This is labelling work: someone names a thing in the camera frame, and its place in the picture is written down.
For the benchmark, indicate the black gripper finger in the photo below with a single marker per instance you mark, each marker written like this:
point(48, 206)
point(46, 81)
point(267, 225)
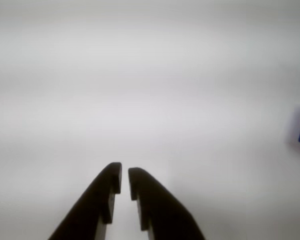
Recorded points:
point(95, 200)
point(160, 205)

